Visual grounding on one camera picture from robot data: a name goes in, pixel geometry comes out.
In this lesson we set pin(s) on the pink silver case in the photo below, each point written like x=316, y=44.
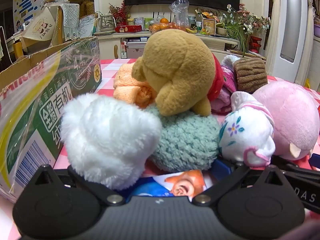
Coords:
x=135, y=50

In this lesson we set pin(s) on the white paper sheet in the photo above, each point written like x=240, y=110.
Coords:
x=87, y=26

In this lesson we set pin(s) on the light blue plush toy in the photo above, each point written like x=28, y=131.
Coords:
x=230, y=60

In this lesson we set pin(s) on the knitted lace chair cover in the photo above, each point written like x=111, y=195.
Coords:
x=70, y=17

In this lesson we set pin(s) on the cream TV cabinet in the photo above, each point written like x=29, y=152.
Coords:
x=110, y=47

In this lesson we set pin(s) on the white standing air conditioner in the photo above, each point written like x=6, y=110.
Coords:
x=290, y=30

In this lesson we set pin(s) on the pink white flower bouquet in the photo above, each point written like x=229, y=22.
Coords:
x=252, y=20

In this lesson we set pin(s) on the clear bottle green label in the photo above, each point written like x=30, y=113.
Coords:
x=199, y=21

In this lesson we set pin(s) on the brown ribbed knit hat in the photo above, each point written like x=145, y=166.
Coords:
x=250, y=75

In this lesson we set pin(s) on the purple basin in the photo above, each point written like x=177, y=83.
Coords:
x=317, y=31

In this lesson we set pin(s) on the pile of oranges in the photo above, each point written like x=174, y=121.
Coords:
x=162, y=26

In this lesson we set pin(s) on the wooden picture frame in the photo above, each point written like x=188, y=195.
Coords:
x=209, y=26

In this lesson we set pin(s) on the magenta towel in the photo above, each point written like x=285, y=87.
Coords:
x=226, y=85

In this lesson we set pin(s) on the teal fluffy plush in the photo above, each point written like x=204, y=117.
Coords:
x=185, y=140

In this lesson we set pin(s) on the glass electric kettle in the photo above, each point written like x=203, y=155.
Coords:
x=106, y=22

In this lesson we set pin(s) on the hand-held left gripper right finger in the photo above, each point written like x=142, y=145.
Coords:
x=222, y=167

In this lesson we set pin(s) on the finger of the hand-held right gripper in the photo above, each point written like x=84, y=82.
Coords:
x=315, y=161
x=300, y=172

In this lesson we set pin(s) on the pink plush pig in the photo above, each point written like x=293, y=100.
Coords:
x=290, y=115

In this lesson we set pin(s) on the bananas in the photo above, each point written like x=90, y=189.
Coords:
x=191, y=30

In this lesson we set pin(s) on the clear plastic bag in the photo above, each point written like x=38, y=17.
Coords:
x=178, y=12

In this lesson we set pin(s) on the white floral sock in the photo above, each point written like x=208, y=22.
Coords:
x=240, y=135

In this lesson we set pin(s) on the red candle holder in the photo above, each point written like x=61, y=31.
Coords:
x=255, y=45

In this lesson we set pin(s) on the white fluffy plush toy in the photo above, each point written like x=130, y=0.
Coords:
x=107, y=140

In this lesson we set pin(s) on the printed cardboard box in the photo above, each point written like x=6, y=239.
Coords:
x=50, y=100

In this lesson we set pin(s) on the red flat box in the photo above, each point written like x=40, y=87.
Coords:
x=127, y=28

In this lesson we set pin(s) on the beige printed tote bag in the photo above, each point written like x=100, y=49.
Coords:
x=42, y=27

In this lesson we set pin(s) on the potted green plant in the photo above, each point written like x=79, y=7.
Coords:
x=221, y=30

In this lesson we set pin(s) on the orange towel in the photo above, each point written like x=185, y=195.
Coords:
x=130, y=87

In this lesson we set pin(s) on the wall poster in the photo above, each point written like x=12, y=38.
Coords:
x=25, y=2

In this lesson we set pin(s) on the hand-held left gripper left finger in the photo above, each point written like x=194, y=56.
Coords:
x=87, y=185

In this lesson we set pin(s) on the red berry branches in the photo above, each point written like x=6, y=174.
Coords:
x=121, y=12

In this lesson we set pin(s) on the brown bear plush red shirt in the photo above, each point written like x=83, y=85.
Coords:
x=175, y=65

